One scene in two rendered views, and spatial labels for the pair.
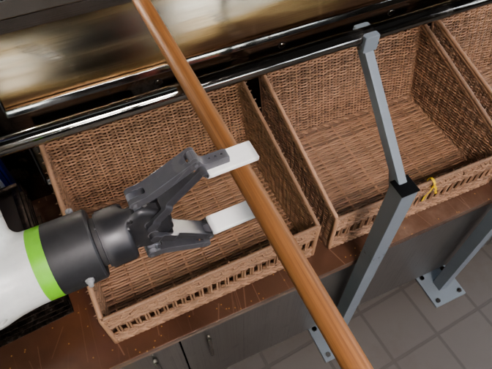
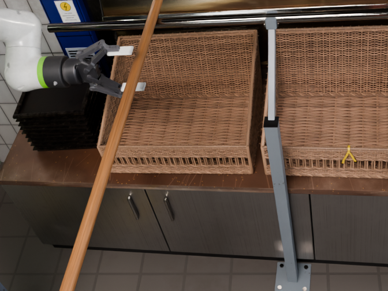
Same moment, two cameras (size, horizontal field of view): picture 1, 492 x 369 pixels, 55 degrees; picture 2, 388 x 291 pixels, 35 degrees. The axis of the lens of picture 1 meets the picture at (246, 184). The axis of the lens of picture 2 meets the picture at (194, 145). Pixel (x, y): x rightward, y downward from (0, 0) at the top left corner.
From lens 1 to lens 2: 127 cm
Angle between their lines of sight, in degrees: 30
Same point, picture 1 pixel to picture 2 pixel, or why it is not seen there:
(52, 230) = (49, 58)
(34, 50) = not seen: outside the picture
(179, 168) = (94, 46)
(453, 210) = (380, 187)
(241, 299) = (189, 180)
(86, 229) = (59, 61)
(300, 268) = (122, 103)
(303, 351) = (263, 277)
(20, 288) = (30, 74)
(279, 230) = (127, 88)
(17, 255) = (34, 62)
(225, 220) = not seen: hidden behind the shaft
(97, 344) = not seen: hidden behind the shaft
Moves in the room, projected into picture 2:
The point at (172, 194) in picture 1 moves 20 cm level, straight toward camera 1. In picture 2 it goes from (94, 58) to (62, 110)
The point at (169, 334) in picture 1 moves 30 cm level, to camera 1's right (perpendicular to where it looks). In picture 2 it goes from (138, 181) to (204, 211)
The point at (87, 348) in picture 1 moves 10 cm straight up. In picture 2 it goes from (94, 169) to (86, 152)
